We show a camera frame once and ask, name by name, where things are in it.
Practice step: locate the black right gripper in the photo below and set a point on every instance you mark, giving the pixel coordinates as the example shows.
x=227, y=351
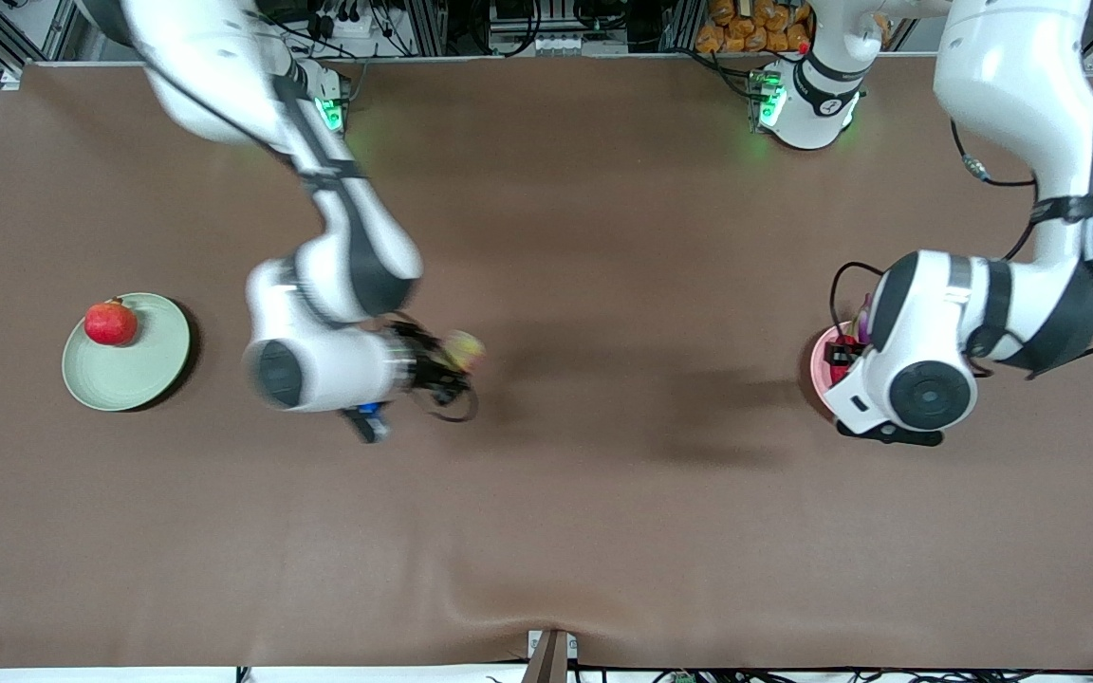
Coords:
x=425, y=359

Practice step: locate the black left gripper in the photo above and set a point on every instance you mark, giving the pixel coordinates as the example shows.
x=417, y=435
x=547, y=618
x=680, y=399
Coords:
x=837, y=358

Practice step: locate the red chili pepper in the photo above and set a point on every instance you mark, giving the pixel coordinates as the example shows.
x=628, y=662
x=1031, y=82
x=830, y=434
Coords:
x=838, y=363

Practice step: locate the yellow pink peach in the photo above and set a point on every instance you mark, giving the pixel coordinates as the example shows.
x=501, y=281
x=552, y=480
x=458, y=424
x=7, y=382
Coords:
x=466, y=351

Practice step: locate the purple eggplant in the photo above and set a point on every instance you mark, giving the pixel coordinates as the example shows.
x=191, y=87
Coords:
x=864, y=315

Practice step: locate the red pomegranate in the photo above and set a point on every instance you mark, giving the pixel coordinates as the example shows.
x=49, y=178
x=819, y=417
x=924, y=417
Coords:
x=111, y=323

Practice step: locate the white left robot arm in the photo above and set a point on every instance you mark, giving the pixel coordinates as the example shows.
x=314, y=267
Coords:
x=1011, y=76

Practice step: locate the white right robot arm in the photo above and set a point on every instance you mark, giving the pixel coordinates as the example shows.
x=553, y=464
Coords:
x=319, y=237

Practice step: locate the pink plate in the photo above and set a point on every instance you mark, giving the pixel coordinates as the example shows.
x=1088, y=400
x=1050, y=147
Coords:
x=820, y=375

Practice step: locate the brown table mat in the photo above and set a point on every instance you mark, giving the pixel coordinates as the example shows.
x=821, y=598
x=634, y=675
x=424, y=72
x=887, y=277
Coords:
x=546, y=522

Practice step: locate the light green plate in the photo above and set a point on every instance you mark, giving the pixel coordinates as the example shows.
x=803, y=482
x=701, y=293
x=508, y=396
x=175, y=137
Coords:
x=134, y=375

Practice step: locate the pile of orange toys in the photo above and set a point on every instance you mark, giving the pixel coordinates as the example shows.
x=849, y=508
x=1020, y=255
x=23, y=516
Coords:
x=755, y=24

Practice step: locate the white power strip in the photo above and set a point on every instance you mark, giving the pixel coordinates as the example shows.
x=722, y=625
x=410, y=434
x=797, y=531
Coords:
x=342, y=21

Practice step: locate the metal bracket at table edge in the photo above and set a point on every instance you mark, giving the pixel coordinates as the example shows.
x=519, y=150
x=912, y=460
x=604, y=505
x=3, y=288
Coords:
x=550, y=656

